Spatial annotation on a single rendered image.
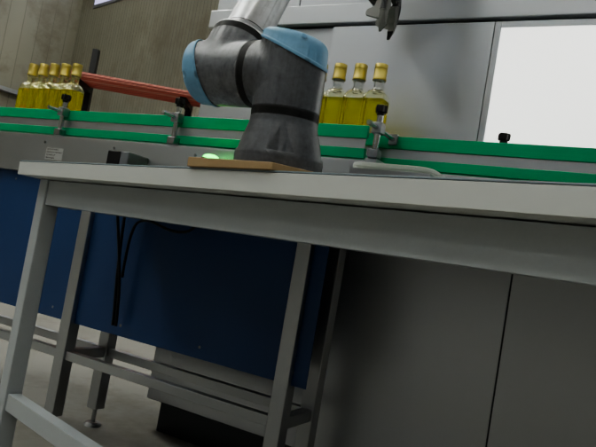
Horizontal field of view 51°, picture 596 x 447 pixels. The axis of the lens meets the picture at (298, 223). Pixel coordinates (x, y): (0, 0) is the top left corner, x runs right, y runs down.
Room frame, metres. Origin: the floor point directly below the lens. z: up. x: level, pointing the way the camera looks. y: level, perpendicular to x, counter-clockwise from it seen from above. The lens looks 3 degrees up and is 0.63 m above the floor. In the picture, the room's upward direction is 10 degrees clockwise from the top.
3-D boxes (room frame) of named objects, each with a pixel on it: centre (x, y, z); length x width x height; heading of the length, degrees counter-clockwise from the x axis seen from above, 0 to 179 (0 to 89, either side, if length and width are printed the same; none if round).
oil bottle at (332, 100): (1.67, -0.04, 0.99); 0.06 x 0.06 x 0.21; 61
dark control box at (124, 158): (1.74, 0.50, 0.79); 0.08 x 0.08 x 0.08; 61
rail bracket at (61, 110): (1.93, 0.79, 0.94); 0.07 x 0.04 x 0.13; 151
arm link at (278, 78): (1.05, 0.06, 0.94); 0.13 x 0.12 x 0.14; 60
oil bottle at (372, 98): (1.61, -0.15, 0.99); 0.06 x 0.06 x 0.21; 60
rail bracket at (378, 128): (1.46, -0.16, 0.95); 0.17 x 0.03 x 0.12; 151
